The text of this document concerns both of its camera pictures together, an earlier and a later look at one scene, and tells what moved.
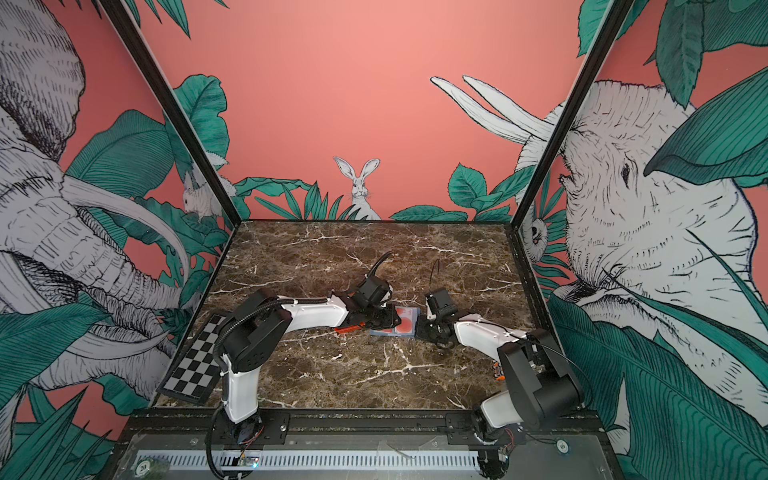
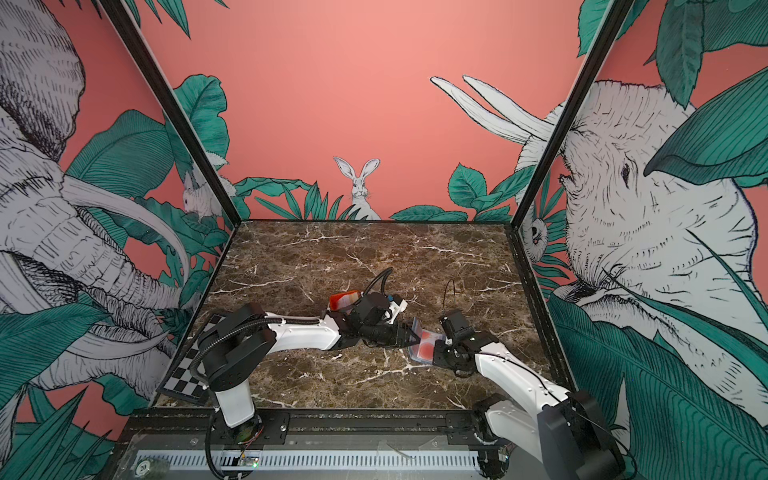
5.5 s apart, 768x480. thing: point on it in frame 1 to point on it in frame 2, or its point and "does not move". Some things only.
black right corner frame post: x=614 y=19 does not move
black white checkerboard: x=196 y=370 does not move
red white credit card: x=408 y=316 to x=427 y=344
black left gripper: x=392 y=322 to x=401 y=337
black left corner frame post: x=124 y=18 does not move
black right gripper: x=422 y=330 to x=439 y=357
